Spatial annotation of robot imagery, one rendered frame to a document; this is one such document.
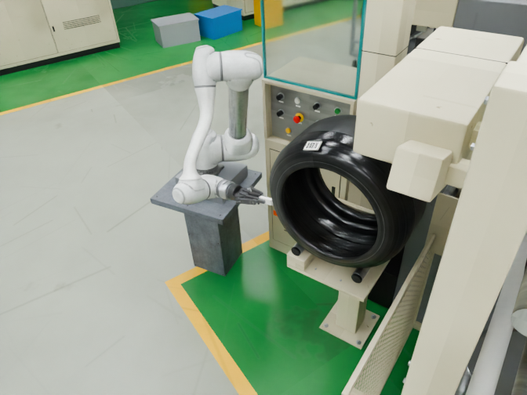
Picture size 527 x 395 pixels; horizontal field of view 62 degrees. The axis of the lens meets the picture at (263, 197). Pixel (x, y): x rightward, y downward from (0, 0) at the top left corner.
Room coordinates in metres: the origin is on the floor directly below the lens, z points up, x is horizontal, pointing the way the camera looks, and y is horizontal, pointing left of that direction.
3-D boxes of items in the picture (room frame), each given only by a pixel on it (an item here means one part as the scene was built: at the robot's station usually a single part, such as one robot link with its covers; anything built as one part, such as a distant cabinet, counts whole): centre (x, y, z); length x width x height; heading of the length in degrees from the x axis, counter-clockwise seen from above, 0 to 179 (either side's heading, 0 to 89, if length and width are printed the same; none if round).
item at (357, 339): (1.60, -0.48, 0.01); 0.27 x 0.27 x 0.02; 53
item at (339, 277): (1.38, -0.34, 0.80); 0.37 x 0.36 x 0.02; 53
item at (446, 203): (1.34, -0.78, 1.05); 0.20 x 0.15 x 0.30; 143
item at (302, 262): (1.47, -0.23, 0.83); 0.36 x 0.09 x 0.06; 143
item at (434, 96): (1.11, -0.51, 1.71); 0.61 x 0.25 x 0.15; 143
